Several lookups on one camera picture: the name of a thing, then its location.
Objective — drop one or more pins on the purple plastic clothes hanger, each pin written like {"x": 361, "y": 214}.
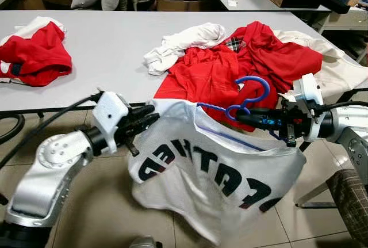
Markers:
{"x": 253, "y": 78}

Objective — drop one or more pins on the white shirt with black lettering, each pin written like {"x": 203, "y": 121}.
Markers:
{"x": 241, "y": 161}

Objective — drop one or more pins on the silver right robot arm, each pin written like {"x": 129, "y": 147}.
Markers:
{"x": 348, "y": 121}

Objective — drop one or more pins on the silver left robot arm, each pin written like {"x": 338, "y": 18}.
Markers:
{"x": 46, "y": 167}

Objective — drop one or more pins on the cream garment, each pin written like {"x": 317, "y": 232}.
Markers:
{"x": 339, "y": 72}

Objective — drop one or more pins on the large red garment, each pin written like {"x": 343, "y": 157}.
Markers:
{"x": 201, "y": 75}

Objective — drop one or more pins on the plain white garment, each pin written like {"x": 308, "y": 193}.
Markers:
{"x": 184, "y": 41}

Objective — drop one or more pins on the metal table leg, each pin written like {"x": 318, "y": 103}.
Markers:
{"x": 316, "y": 205}

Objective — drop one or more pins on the plaid chair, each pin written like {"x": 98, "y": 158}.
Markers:
{"x": 351, "y": 202}

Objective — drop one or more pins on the white desk with legs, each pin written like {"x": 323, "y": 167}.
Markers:
{"x": 345, "y": 21}

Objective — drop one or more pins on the small red garment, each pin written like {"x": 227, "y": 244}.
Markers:
{"x": 37, "y": 58}

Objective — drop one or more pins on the small white garment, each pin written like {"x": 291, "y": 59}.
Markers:
{"x": 26, "y": 26}

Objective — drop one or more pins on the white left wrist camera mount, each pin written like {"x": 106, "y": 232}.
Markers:
{"x": 109, "y": 115}

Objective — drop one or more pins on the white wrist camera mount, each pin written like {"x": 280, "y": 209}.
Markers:
{"x": 109, "y": 115}
{"x": 310, "y": 90}

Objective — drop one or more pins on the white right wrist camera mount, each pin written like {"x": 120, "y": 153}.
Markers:
{"x": 310, "y": 90}

